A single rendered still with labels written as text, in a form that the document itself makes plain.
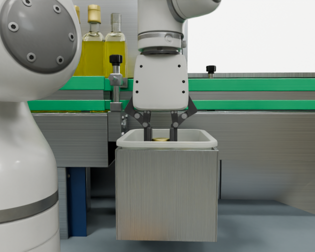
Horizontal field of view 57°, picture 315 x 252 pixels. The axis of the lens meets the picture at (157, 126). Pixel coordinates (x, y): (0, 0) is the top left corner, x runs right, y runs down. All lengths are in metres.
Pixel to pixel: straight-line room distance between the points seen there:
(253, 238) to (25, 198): 0.58
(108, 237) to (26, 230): 0.43
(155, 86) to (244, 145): 0.35
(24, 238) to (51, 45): 0.20
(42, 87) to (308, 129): 0.68
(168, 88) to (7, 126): 0.27
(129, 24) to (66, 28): 0.68
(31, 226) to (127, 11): 0.76
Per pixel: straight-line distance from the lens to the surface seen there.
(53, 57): 0.28
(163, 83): 0.52
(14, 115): 0.41
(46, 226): 0.36
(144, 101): 0.52
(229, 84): 0.78
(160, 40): 0.51
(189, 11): 0.50
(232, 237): 0.77
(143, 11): 0.53
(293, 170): 1.06
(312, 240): 0.82
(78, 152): 0.69
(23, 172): 0.33
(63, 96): 0.72
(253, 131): 0.78
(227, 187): 1.02
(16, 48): 0.27
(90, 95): 0.70
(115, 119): 0.66
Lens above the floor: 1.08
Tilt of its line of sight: 5 degrees down
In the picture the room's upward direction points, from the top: straight up
